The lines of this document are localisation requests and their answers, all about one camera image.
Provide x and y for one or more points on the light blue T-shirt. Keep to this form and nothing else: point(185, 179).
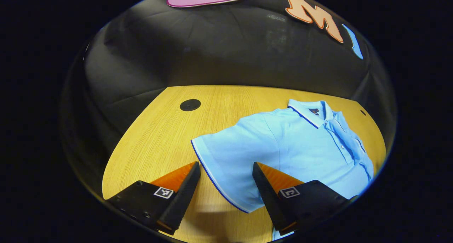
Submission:
point(283, 144)

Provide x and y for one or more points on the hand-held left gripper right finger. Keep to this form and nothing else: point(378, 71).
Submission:
point(269, 200)

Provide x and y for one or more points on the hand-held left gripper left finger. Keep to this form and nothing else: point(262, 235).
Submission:
point(184, 200)

